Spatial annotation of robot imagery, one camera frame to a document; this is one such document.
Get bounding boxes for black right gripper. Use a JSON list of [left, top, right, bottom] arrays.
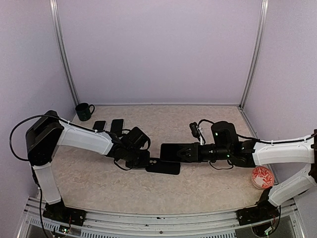
[[178, 141, 232, 162]]

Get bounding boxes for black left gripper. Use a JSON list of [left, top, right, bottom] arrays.
[[124, 148, 150, 169]]

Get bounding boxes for black phone case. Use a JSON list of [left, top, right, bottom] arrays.
[[146, 158, 181, 175]]

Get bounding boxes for black smartphone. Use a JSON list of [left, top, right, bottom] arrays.
[[160, 143, 191, 163]]

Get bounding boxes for light blue phone case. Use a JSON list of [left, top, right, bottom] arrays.
[[110, 119, 124, 133]]

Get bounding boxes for lavender phone case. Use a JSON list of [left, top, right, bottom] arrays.
[[93, 120, 106, 131]]

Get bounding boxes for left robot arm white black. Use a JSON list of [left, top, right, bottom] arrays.
[[26, 110, 151, 221]]

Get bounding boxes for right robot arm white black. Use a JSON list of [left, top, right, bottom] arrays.
[[173, 121, 317, 220]]

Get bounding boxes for dark green mug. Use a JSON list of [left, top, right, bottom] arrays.
[[75, 103, 95, 121]]

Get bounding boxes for red white patterned dish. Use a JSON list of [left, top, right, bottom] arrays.
[[251, 166, 275, 189]]

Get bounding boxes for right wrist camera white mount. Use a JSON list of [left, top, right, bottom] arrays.
[[189, 122, 206, 145]]

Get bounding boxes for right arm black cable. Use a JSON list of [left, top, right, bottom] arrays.
[[198, 119, 317, 144]]

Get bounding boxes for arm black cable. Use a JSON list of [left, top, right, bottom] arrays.
[[9, 114, 109, 162], [198, 119, 317, 144]]

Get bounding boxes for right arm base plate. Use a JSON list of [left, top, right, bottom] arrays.
[[236, 202, 280, 226]]

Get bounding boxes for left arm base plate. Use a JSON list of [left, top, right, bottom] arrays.
[[43, 201, 87, 226]]

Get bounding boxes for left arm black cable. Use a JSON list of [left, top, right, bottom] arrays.
[[9, 114, 109, 162]]

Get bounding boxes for front aluminium rail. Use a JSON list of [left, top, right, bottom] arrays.
[[17, 195, 305, 238]]

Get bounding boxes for right aluminium frame post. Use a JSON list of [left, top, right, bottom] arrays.
[[239, 0, 269, 111]]

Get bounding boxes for aluminium frame post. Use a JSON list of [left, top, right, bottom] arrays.
[[49, 0, 79, 106], [239, 0, 269, 111]]

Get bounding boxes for left aluminium frame post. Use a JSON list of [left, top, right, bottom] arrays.
[[49, 0, 79, 106]]

